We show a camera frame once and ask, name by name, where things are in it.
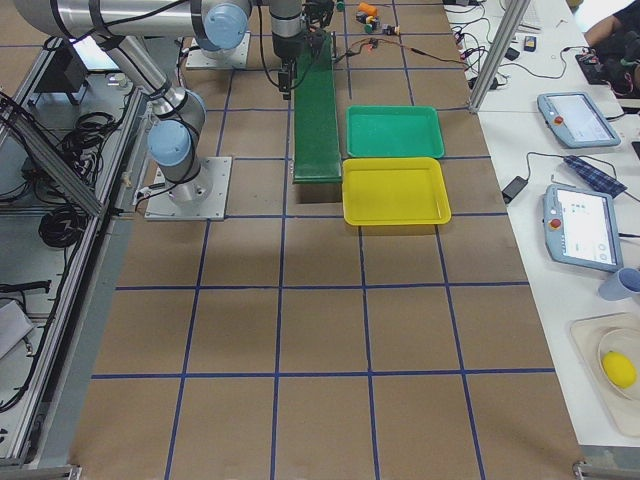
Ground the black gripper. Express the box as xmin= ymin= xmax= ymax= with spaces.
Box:
xmin=269 ymin=0 xmax=333 ymax=98

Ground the orange 4680 cylinder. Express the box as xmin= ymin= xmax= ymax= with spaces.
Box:
xmin=357 ymin=2 xmax=378 ymax=16

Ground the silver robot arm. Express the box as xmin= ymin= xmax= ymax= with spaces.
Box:
xmin=15 ymin=1 xmax=213 ymax=203
xmin=191 ymin=1 xmax=335 ymax=100

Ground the green conveyor belt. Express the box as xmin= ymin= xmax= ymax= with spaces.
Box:
xmin=293 ymin=30 xmax=342 ymax=184

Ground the green plastic tray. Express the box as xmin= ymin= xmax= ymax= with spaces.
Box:
xmin=346 ymin=105 xmax=445 ymax=159

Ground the yellow plastic tray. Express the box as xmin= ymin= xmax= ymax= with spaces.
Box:
xmin=342 ymin=157 xmax=452 ymax=226

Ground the black power adapter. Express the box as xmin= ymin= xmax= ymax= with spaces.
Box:
xmin=501 ymin=176 xmax=529 ymax=205

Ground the upper teach pendant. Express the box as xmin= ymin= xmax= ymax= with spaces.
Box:
xmin=537 ymin=92 xmax=621 ymax=149

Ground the teach pendant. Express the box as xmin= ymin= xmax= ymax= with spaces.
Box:
xmin=542 ymin=184 xmax=623 ymax=272
xmin=537 ymin=92 xmax=621 ymax=149

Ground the lower teach pendant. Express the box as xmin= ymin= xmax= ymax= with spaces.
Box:
xmin=542 ymin=184 xmax=623 ymax=272

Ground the blue plaid cloth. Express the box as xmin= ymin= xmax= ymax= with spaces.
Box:
xmin=563 ymin=155 xmax=627 ymax=198

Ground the blue cup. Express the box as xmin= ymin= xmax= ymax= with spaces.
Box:
xmin=598 ymin=268 xmax=639 ymax=301

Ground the white bowl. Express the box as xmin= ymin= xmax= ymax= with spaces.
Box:
xmin=598 ymin=328 xmax=639 ymax=401

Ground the yellow lemon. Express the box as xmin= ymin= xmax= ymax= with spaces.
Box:
xmin=601 ymin=351 xmax=637 ymax=389

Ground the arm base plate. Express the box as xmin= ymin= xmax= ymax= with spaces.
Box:
xmin=185 ymin=31 xmax=251 ymax=70
xmin=144 ymin=156 xmax=232 ymax=221

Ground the aluminium frame post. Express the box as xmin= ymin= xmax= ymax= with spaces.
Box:
xmin=469 ymin=0 xmax=530 ymax=113

